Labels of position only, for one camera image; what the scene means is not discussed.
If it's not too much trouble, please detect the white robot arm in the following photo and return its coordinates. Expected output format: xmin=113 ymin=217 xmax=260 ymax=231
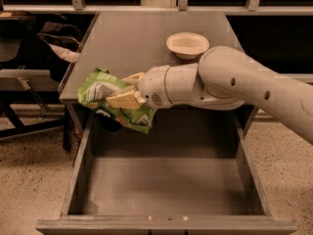
xmin=106 ymin=46 xmax=313 ymax=143

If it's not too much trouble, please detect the dark bag with cloth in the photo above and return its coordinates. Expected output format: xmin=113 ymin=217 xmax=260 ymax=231
xmin=37 ymin=22 xmax=83 ymax=81

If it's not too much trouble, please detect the grey bench left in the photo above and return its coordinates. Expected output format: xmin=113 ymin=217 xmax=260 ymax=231
xmin=0 ymin=67 xmax=70 ymax=150

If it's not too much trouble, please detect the black chair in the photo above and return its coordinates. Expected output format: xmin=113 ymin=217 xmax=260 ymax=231
xmin=0 ymin=11 xmax=39 ymax=70

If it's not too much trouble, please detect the grey cabinet counter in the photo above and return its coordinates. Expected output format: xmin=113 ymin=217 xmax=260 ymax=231
xmin=58 ymin=10 xmax=270 ymax=139

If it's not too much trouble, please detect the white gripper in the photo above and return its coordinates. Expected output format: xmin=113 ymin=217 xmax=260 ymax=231
xmin=106 ymin=65 xmax=173 ymax=110

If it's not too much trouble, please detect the green rice chip bag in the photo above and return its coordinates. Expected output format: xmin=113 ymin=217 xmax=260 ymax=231
xmin=77 ymin=68 xmax=156 ymax=134

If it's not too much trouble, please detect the open grey top drawer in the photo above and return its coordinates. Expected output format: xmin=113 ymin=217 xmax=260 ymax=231
xmin=36 ymin=108 xmax=296 ymax=235

